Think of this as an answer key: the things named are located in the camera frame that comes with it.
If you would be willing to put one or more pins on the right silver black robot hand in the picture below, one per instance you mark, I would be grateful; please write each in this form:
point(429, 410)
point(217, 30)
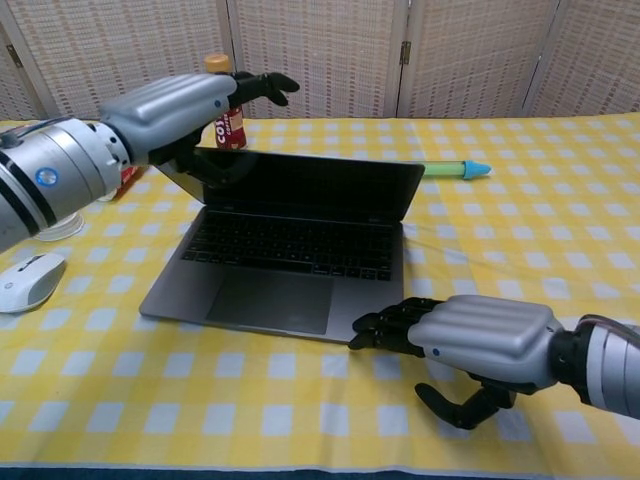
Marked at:
point(490, 335)

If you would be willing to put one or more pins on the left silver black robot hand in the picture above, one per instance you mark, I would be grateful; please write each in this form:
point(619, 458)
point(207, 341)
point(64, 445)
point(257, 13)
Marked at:
point(165, 110)

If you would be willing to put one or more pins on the grey laptop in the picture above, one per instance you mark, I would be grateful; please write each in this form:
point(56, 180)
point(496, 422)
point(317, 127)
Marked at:
point(280, 250)

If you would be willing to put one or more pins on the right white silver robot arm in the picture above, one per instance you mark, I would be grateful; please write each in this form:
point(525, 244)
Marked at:
point(605, 365)

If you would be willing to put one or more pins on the woven folding screen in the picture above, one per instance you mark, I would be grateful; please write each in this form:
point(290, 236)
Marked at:
point(350, 55)

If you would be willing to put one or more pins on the white computer mouse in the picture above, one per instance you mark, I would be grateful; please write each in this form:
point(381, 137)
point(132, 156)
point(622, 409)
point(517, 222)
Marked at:
point(27, 285)

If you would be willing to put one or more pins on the Costa coffee bottle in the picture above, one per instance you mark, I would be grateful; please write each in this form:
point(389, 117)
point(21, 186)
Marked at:
point(232, 132)

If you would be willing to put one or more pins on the red paper cup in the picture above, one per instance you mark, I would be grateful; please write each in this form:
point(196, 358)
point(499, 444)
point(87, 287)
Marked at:
point(129, 175)

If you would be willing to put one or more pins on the white paper cup stack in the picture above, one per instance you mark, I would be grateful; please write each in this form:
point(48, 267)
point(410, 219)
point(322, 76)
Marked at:
point(62, 231)

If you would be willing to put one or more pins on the green blue toy water pump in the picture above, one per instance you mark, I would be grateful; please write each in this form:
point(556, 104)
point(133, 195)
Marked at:
point(465, 170)

